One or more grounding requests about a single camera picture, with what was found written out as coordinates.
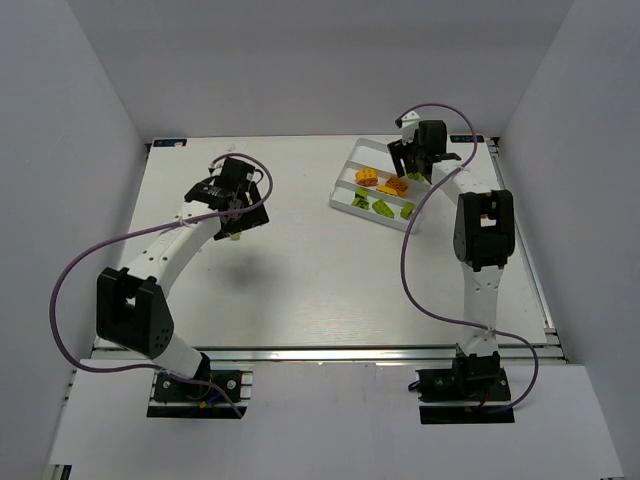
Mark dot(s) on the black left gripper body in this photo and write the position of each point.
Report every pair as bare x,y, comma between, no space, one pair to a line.
245,220

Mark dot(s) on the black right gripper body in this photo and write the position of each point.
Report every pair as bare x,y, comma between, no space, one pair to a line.
406,151

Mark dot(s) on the orange brick hollow side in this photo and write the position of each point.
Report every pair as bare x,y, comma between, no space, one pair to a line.
398,185

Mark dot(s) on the yellow round lego block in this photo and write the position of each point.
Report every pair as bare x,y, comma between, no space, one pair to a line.
366,177

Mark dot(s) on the small green brick upturned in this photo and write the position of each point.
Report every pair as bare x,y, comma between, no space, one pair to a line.
407,211

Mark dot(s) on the green lego plate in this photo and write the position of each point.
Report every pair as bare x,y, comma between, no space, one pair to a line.
381,208

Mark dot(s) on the orange brick studs up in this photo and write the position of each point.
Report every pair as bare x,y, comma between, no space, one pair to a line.
387,190

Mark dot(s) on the green square brick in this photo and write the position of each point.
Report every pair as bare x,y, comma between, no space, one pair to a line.
361,199

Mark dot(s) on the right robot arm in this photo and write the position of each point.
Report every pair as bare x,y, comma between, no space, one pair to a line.
484,227

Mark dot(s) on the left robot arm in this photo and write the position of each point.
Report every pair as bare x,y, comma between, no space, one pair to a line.
132,302

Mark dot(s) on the blue label right corner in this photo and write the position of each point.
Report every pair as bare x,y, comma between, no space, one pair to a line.
466,138

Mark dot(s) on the blue label corner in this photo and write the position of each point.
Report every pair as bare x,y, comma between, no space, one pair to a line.
169,143
466,138

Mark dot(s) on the white divided tray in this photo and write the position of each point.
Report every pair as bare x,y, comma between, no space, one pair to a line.
368,154

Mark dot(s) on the blue label left corner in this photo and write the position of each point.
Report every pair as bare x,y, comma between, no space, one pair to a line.
169,143

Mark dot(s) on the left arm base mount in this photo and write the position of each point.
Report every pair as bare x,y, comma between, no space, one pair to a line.
226,396

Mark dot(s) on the aluminium table rail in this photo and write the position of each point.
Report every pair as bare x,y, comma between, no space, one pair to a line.
552,337

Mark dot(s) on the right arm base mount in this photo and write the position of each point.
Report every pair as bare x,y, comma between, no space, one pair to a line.
474,390

